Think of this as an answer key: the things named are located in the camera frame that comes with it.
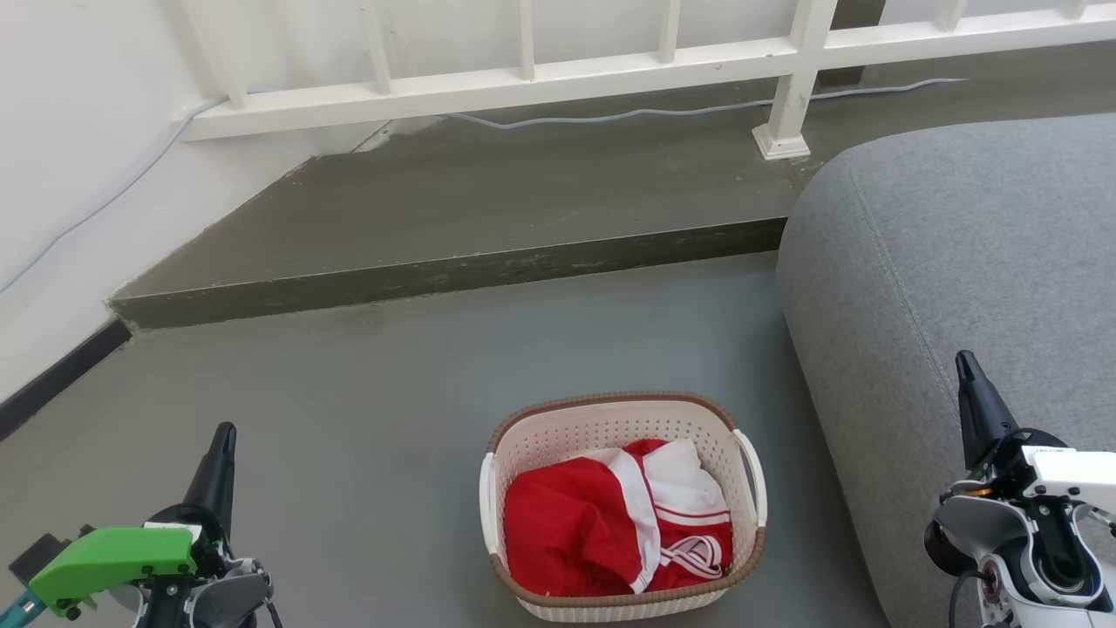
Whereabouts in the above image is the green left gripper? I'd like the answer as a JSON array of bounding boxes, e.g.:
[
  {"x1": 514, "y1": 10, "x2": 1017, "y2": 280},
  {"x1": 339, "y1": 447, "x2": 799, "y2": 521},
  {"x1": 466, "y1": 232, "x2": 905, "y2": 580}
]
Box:
[{"x1": 29, "y1": 422, "x2": 238, "y2": 618}]

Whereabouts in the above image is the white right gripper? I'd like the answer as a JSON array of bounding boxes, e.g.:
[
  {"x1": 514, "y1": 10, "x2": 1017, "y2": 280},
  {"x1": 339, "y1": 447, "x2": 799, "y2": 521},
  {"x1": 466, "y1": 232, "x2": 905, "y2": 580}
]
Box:
[{"x1": 955, "y1": 351, "x2": 1116, "y2": 495}]

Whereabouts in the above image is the white laundry basket brown rim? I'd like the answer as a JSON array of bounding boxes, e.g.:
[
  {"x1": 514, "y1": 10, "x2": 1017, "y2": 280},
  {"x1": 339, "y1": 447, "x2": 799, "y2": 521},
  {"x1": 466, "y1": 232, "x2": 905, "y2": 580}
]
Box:
[{"x1": 478, "y1": 391, "x2": 769, "y2": 624}]

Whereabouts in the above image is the grey fabric sofa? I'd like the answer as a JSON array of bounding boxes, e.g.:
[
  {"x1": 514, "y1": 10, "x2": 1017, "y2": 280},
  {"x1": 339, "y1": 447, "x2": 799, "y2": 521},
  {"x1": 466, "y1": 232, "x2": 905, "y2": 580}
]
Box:
[{"x1": 774, "y1": 113, "x2": 1116, "y2": 628}]

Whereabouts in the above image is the black baseboard strip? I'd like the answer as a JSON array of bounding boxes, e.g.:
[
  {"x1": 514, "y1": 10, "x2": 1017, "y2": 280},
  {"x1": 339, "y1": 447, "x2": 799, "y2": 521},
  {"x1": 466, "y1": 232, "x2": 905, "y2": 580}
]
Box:
[{"x1": 0, "y1": 317, "x2": 133, "y2": 442}]

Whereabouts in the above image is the red and white garment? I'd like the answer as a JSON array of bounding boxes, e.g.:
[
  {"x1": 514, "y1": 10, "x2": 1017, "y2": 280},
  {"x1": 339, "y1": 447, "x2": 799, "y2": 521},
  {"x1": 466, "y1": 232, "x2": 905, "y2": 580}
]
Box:
[{"x1": 503, "y1": 438, "x2": 735, "y2": 598}]

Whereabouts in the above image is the white railing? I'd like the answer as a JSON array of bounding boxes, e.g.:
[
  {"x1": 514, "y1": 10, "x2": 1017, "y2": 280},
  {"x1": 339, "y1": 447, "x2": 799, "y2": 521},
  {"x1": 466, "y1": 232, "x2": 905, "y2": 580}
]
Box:
[{"x1": 161, "y1": 0, "x2": 1116, "y2": 161}]

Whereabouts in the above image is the grey floor cable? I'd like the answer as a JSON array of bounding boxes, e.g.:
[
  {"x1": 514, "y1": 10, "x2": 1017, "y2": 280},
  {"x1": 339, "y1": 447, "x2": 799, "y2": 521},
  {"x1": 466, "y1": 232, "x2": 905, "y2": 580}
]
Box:
[{"x1": 0, "y1": 77, "x2": 970, "y2": 297}]

